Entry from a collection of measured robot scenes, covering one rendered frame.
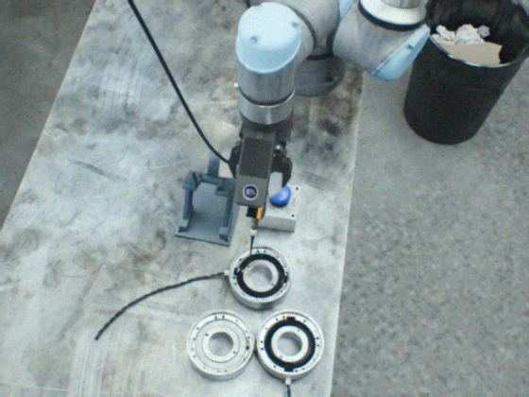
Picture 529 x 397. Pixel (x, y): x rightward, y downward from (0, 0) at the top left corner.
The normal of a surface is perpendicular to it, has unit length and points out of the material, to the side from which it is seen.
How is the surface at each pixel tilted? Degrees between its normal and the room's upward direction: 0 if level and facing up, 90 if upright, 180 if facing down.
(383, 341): 0
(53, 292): 0
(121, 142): 0
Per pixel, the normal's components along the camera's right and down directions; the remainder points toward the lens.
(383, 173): 0.03, -0.51
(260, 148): -0.04, 0.00
